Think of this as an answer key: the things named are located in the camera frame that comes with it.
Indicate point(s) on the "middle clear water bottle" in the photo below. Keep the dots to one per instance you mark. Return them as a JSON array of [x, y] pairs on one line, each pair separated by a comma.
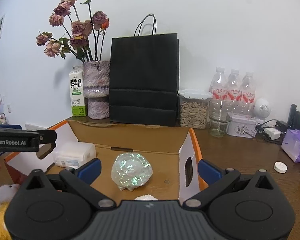
[[234, 86]]

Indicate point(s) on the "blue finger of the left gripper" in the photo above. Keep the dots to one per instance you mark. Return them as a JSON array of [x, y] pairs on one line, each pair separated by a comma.
[[10, 126]]

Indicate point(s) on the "iridescent plastic wrap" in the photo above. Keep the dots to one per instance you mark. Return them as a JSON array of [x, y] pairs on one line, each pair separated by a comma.
[[130, 171]]

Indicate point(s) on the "empty clear glass jar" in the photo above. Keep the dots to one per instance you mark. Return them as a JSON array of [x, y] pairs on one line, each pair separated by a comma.
[[220, 112]]

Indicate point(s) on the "black upright device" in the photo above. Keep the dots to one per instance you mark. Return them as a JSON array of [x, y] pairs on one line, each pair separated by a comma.
[[294, 118]]

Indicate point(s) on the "yellow white plush toy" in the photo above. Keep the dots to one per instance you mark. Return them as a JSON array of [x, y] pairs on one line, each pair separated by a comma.
[[7, 193]]

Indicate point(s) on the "small white round disc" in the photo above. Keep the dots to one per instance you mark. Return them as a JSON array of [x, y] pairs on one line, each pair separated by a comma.
[[280, 167]]

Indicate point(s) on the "white charger plug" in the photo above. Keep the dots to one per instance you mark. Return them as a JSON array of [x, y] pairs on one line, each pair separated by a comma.
[[272, 133]]

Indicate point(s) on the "purple marbled ceramic vase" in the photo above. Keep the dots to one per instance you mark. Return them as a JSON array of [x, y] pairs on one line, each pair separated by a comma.
[[96, 82]]

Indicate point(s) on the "green white milk carton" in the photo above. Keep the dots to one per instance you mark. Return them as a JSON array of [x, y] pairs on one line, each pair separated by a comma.
[[79, 104]]

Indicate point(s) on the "clear container with seeds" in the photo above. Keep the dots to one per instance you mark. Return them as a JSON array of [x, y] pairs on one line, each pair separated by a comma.
[[193, 110]]

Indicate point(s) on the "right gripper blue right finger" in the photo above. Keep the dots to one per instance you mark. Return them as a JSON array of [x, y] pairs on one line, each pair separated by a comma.
[[209, 172]]

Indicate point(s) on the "translucent plastic wipes box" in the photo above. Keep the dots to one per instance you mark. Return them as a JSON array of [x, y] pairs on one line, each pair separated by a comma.
[[73, 154]]

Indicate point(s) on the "clear water bottle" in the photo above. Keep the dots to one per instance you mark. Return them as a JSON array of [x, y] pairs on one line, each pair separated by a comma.
[[248, 88], [234, 86], [218, 87]]

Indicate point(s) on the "red orange cardboard box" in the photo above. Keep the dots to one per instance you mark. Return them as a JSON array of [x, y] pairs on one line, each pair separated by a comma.
[[172, 152]]

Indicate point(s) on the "white tissue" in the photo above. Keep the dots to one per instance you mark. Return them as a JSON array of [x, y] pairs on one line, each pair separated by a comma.
[[146, 197]]

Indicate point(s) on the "white board against wall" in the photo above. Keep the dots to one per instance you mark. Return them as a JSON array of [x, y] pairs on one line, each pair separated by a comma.
[[34, 127]]

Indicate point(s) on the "purple tissue pack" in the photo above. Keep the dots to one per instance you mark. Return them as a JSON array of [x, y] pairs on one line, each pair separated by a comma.
[[291, 145]]

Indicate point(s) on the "dried pink rose bouquet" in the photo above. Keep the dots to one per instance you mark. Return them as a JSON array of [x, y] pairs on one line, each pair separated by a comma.
[[83, 38]]

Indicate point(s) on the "white round speaker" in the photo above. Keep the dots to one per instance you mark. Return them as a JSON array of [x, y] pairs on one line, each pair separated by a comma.
[[262, 108]]

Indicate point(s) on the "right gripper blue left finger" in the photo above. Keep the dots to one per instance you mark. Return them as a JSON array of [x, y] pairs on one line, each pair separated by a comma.
[[90, 171]]

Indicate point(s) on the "left clear water bottle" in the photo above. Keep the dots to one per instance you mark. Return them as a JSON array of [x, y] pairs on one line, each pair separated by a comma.
[[218, 87]]

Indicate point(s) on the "right clear water bottle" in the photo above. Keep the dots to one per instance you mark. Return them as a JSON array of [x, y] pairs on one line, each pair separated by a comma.
[[248, 88]]

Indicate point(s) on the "black paper shopping bag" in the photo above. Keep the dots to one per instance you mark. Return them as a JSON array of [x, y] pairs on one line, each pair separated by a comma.
[[144, 78]]

